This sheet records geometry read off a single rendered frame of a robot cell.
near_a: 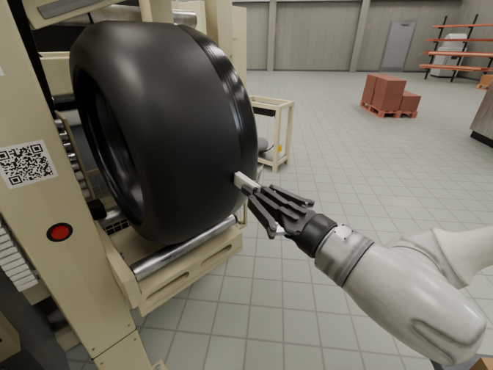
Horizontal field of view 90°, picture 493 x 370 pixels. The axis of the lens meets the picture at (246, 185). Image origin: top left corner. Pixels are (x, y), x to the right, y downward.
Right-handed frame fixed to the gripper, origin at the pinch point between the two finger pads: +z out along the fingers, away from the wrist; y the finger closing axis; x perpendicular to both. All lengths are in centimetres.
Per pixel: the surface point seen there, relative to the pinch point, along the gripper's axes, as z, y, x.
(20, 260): 22.0, 40.6, 14.9
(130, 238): 37, 16, 39
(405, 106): 107, -562, 108
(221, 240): 10.6, -2.8, 29.6
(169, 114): 9.2, 11.8, -14.7
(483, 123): -22, -500, 84
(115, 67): 19.6, 15.7, -20.4
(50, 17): 66, 15, -23
